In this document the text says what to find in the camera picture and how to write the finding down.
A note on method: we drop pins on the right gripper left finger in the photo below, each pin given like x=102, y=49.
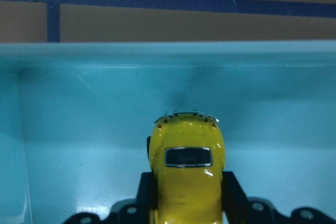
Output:
x=147, y=198

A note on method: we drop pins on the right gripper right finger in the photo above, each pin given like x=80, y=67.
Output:
x=234, y=200

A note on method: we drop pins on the yellow beetle toy car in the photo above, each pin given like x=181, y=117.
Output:
x=186, y=154

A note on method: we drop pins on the light blue storage box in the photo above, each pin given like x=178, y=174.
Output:
x=76, y=118

